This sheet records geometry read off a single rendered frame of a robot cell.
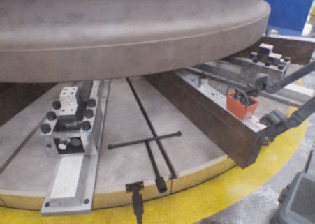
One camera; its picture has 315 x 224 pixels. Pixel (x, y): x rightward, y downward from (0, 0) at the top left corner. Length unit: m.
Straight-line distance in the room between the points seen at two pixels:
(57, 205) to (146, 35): 1.31
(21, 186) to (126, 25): 1.39
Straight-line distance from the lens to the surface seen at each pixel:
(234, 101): 1.59
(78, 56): 1.65
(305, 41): 3.82
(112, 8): 1.70
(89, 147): 1.60
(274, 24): 6.85
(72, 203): 1.53
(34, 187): 1.81
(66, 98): 1.64
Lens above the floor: 1.63
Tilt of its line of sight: 35 degrees down
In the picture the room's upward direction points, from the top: straight up
